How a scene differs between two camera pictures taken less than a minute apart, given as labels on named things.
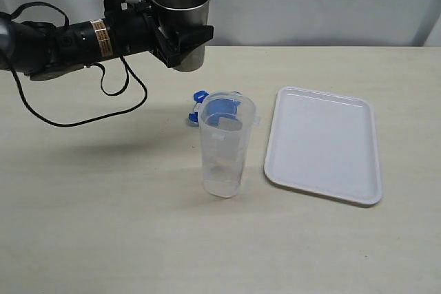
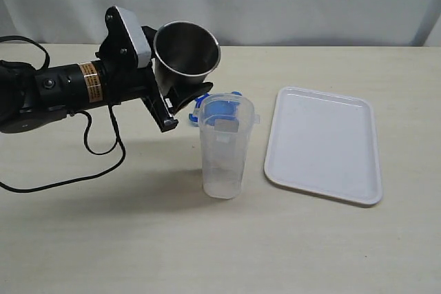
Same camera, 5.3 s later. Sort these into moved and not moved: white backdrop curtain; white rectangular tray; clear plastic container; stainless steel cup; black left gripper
Moved: black left gripper; stainless steel cup
Not moved: clear plastic container; white rectangular tray; white backdrop curtain
